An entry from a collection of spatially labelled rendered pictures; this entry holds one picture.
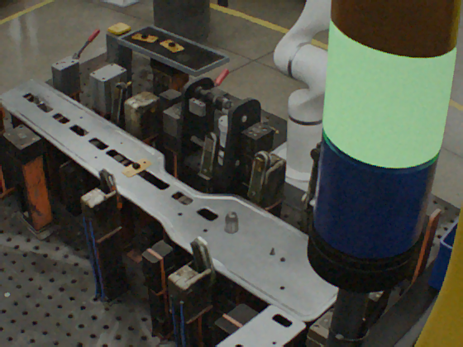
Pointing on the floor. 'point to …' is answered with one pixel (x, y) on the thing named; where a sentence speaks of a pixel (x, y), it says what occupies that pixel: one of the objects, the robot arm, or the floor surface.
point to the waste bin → (183, 17)
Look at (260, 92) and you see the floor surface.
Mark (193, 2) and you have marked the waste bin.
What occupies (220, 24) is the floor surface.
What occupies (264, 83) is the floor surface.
